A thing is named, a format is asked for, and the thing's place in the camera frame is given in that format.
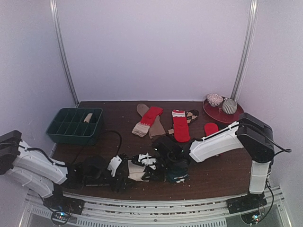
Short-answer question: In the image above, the red cream sock left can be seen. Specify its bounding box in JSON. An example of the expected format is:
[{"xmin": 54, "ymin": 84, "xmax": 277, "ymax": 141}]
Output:
[{"xmin": 132, "ymin": 106, "xmax": 163, "ymax": 137}]

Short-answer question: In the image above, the red sock middle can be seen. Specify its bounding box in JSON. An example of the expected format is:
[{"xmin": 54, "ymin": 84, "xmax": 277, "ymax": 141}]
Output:
[{"xmin": 172, "ymin": 110, "xmax": 191, "ymax": 143}]

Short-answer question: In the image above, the left aluminium corner post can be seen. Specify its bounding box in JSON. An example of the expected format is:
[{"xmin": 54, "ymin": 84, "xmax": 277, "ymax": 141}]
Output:
[{"xmin": 50, "ymin": 0, "xmax": 80, "ymax": 106}]

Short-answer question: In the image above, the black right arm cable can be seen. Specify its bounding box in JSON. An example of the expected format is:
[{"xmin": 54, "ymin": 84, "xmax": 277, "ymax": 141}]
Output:
[{"xmin": 259, "ymin": 134, "xmax": 292, "ymax": 213}]

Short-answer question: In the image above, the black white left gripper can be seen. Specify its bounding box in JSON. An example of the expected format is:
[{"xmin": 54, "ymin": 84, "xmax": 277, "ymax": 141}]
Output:
[{"xmin": 84, "ymin": 170, "xmax": 135, "ymax": 193}]

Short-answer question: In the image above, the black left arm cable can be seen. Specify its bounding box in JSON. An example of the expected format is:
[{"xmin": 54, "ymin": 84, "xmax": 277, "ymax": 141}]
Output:
[{"xmin": 72, "ymin": 131, "xmax": 123, "ymax": 166}]

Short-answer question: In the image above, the dark red round plate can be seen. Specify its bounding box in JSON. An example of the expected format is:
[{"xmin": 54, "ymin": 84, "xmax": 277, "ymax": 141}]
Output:
[{"xmin": 203, "ymin": 99, "xmax": 244, "ymax": 124}]

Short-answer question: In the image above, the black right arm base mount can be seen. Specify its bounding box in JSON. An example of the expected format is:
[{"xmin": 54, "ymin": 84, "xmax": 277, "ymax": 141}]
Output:
[{"xmin": 226, "ymin": 193, "xmax": 267, "ymax": 214}]

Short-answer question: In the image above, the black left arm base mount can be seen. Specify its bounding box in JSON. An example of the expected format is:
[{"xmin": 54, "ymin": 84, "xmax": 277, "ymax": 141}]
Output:
[{"xmin": 42, "ymin": 195, "xmax": 85, "ymax": 215}]

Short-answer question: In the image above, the tan beige sock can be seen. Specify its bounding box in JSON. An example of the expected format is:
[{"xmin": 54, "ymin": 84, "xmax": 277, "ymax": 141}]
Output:
[{"xmin": 136, "ymin": 104, "xmax": 166, "ymax": 139}]

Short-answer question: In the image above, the green compartment organizer tray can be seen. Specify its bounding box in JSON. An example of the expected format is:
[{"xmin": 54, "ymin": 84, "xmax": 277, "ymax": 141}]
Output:
[{"xmin": 46, "ymin": 108, "xmax": 104, "ymax": 146}]

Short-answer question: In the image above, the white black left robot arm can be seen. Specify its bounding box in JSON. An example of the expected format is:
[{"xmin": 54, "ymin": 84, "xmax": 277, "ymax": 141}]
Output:
[{"xmin": 0, "ymin": 130, "xmax": 128, "ymax": 210}]

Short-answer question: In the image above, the striped grey cup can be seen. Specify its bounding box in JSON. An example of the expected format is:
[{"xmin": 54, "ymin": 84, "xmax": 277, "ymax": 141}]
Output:
[{"xmin": 222, "ymin": 98, "xmax": 238, "ymax": 115}]

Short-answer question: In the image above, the patterned small bowl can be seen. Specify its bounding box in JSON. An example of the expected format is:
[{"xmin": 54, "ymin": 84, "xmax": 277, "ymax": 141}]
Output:
[{"xmin": 207, "ymin": 93, "xmax": 223, "ymax": 107}]

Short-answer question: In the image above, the brown argyle sock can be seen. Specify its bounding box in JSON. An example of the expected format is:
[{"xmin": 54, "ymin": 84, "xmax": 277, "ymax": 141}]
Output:
[{"xmin": 168, "ymin": 109, "xmax": 199, "ymax": 135}]

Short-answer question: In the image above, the red sock right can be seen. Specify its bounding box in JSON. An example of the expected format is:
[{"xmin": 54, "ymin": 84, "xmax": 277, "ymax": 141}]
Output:
[{"xmin": 204, "ymin": 122, "xmax": 219, "ymax": 136}]

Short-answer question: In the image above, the rolled beige sock in tray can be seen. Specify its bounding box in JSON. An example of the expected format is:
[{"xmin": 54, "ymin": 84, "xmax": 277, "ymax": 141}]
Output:
[{"xmin": 83, "ymin": 113, "xmax": 93, "ymax": 123}]

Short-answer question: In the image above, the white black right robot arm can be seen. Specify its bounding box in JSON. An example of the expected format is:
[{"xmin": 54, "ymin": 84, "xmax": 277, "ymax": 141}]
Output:
[{"xmin": 129, "ymin": 113, "xmax": 275, "ymax": 209}]

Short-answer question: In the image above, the aluminium corner post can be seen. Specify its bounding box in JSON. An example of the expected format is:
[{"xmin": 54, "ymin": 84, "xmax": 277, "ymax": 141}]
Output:
[
  {"xmin": 231, "ymin": 0, "xmax": 258, "ymax": 102},
  {"xmin": 50, "ymin": 0, "xmax": 80, "ymax": 106}
]

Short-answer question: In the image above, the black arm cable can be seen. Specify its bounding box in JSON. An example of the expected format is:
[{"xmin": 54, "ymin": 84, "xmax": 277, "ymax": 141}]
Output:
[
  {"xmin": 259, "ymin": 134, "xmax": 292, "ymax": 213},
  {"xmin": 72, "ymin": 131, "xmax": 123, "ymax": 166}
]

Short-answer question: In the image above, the dark teal sock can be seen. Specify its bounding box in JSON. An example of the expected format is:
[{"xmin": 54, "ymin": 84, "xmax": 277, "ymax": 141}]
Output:
[{"xmin": 166, "ymin": 168, "xmax": 189, "ymax": 183}]

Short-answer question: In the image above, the aluminium front rail frame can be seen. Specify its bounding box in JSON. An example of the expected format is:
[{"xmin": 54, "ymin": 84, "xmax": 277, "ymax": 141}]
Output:
[{"xmin": 18, "ymin": 184, "xmax": 292, "ymax": 227}]

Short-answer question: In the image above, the cream brown striped sock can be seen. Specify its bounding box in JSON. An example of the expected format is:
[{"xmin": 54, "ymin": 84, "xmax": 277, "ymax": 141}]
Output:
[{"xmin": 128, "ymin": 160, "xmax": 149, "ymax": 182}]

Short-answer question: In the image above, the right aluminium corner post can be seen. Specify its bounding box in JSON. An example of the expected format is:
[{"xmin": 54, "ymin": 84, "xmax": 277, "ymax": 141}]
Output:
[{"xmin": 231, "ymin": 0, "xmax": 258, "ymax": 102}]

